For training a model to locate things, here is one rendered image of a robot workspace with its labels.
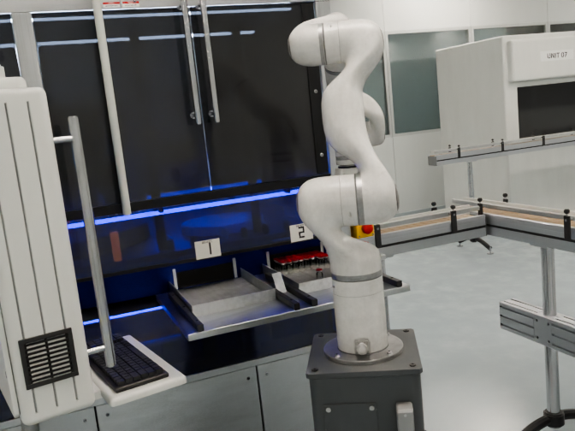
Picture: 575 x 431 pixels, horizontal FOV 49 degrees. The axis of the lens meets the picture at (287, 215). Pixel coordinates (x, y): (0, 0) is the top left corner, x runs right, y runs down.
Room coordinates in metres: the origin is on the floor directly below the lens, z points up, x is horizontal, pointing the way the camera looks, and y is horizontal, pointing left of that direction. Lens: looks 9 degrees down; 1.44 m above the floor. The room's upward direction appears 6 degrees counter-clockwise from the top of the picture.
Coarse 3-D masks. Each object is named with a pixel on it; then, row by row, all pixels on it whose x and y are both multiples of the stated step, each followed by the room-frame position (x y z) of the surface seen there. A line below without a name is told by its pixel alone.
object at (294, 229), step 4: (300, 224) 2.20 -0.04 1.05; (304, 224) 2.20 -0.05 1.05; (292, 228) 2.19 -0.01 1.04; (296, 228) 2.19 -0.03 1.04; (300, 228) 2.20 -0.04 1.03; (304, 228) 2.20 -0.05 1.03; (308, 228) 2.21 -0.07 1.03; (292, 232) 2.19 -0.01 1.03; (296, 232) 2.19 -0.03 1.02; (308, 232) 2.21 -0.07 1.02; (292, 236) 2.18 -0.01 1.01; (296, 236) 2.19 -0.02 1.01; (308, 236) 2.21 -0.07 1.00; (312, 236) 2.21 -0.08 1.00; (292, 240) 2.18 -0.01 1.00; (296, 240) 2.19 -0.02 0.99; (300, 240) 2.20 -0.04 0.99
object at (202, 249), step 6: (204, 240) 2.07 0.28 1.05; (210, 240) 2.08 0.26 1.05; (216, 240) 2.09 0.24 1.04; (198, 246) 2.06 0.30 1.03; (204, 246) 2.07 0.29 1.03; (216, 246) 2.09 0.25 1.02; (198, 252) 2.06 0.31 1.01; (204, 252) 2.07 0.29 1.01; (216, 252) 2.09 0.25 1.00; (198, 258) 2.06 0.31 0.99
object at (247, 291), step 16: (240, 272) 2.19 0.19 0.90; (192, 288) 2.11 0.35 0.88; (208, 288) 2.09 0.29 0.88; (224, 288) 2.06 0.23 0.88; (240, 288) 2.04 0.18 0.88; (256, 288) 2.02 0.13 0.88; (272, 288) 1.89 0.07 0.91; (192, 304) 1.80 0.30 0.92; (208, 304) 1.81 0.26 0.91; (224, 304) 1.82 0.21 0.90; (240, 304) 1.84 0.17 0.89
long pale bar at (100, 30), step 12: (96, 0) 1.92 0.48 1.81; (96, 12) 1.92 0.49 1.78; (96, 24) 1.92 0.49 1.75; (108, 60) 1.93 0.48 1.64; (108, 72) 1.92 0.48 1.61; (108, 84) 1.92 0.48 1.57; (108, 96) 1.92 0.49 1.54; (108, 108) 1.92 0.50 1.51; (120, 144) 1.93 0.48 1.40; (120, 156) 1.92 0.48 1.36; (120, 168) 1.92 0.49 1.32; (120, 180) 1.92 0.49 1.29; (120, 192) 1.92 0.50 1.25
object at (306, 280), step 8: (264, 272) 2.20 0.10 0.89; (272, 272) 2.13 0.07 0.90; (304, 272) 2.17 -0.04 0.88; (312, 272) 2.16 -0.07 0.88; (328, 272) 2.14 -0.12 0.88; (288, 280) 1.99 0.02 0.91; (296, 280) 2.07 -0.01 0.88; (304, 280) 2.06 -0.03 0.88; (312, 280) 1.93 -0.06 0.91; (320, 280) 1.94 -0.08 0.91; (328, 280) 1.94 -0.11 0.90; (304, 288) 1.91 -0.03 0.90; (312, 288) 1.93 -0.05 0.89; (320, 288) 1.93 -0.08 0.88
